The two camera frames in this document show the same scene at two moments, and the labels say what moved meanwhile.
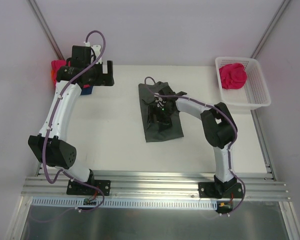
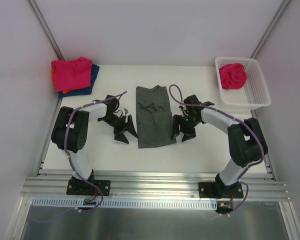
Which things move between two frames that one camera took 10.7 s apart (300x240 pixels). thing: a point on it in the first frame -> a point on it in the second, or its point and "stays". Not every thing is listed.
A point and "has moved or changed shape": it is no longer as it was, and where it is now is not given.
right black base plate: x=220 y=190 stays
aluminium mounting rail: x=261 y=186 stays
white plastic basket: x=254 y=94 stays
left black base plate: x=76 y=188 stays
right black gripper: x=157 y=117 -> x=183 y=125
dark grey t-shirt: x=146 y=93 has moved or changed shape
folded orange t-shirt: x=52 y=74 stays
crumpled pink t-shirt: x=233 y=75 stays
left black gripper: x=105 y=75 -> x=123 y=127
